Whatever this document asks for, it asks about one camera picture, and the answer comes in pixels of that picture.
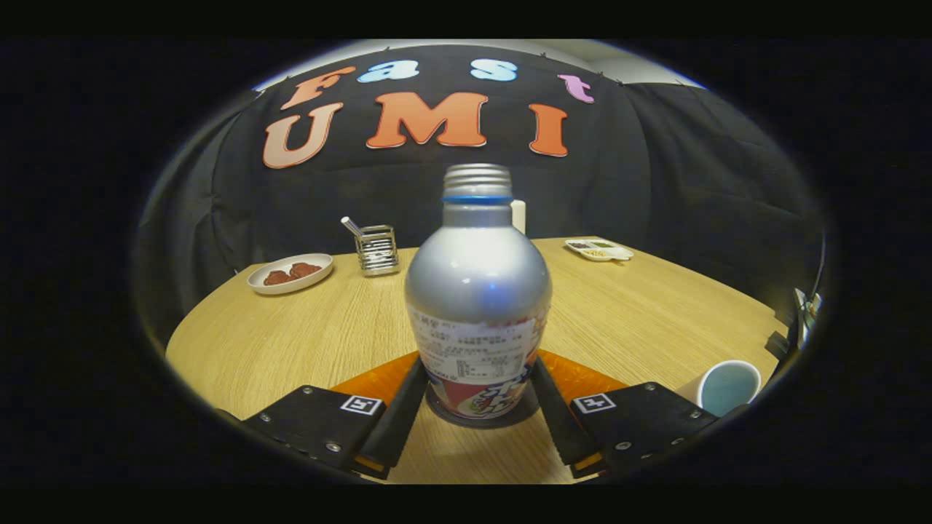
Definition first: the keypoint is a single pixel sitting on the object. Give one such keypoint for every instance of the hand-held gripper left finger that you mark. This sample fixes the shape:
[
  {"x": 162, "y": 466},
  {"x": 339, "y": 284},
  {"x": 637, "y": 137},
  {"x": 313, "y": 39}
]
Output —
[{"x": 400, "y": 422}]

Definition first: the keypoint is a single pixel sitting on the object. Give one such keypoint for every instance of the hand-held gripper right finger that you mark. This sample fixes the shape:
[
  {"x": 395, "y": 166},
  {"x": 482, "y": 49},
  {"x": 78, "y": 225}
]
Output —
[{"x": 557, "y": 426}]

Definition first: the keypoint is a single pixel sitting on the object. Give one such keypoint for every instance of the silver juice bottle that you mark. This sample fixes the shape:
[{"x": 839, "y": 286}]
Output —
[{"x": 477, "y": 284}]

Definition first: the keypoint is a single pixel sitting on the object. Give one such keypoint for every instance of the white cup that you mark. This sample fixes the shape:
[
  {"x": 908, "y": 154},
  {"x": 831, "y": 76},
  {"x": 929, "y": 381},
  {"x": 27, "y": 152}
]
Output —
[{"x": 728, "y": 386}]

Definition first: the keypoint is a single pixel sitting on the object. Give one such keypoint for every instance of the wooden table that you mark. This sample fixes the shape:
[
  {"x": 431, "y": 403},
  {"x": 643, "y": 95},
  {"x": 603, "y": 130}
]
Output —
[{"x": 291, "y": 342}]

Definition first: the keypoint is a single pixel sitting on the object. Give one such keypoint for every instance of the white oval plate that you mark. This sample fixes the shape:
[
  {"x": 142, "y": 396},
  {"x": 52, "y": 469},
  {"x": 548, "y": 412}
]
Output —
[{"x": 306, "y": 284}]

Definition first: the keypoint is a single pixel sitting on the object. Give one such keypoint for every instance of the red food slice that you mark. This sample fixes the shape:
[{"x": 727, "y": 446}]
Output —
[
  {"x": 277, "y": 277},
  {"x": 306, "y": 270}
]

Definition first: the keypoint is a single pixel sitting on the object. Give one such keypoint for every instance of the white divided snack tray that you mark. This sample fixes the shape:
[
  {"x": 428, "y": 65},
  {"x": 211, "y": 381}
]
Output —
[{"x": 598, "y": 249}]

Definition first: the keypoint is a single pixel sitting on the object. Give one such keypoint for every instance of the white stick utensil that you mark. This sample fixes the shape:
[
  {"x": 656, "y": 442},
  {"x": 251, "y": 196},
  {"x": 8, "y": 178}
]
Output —
[{"x": 351, "y": 225}]

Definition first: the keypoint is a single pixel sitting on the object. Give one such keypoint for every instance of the white toaster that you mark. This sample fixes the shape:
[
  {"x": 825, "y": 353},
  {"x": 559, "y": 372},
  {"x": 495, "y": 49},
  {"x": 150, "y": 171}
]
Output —
[{"x": 518, "y": 217}]

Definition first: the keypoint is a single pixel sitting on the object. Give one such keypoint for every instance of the black table clamp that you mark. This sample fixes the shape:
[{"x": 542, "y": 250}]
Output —
[{"x": 777, "y": 344}]

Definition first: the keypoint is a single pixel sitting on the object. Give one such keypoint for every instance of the silver metal clamp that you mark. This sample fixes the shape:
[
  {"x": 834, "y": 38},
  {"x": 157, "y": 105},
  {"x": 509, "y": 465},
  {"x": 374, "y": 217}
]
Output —
[{"x": 807, "y": 313}]

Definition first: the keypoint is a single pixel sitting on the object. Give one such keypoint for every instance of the black backdrop cloth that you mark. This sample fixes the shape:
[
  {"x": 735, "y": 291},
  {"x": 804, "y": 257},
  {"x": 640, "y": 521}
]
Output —
[{"x": 692, "y": 182}]

